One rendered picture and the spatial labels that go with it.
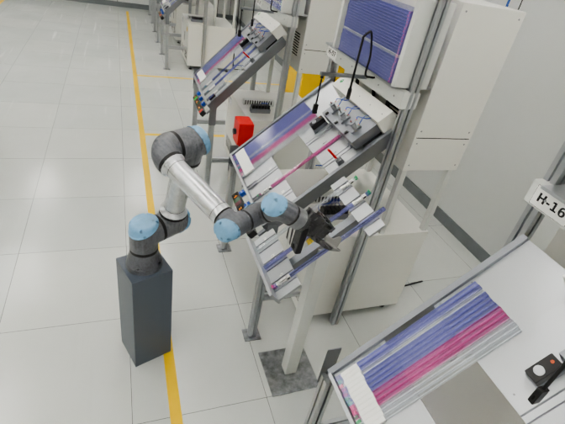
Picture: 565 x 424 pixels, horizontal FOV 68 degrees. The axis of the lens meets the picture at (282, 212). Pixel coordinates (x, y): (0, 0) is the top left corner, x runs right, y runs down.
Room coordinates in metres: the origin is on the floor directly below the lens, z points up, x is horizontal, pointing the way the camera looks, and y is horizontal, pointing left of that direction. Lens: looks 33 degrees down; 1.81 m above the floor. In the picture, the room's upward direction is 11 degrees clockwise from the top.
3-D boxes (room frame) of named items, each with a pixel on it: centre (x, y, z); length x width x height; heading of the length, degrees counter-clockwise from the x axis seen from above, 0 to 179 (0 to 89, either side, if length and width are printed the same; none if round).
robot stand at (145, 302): (1.32, 0.54, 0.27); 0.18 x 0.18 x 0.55; 44
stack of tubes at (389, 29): (2.00, -0.28, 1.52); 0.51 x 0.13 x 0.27; 24
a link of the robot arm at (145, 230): (1.33, 0.54, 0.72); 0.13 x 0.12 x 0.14; 147
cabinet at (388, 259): (2.11, -0.36, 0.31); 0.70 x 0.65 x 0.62; 24
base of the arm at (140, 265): (1.32, 0.54, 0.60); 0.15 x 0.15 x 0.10
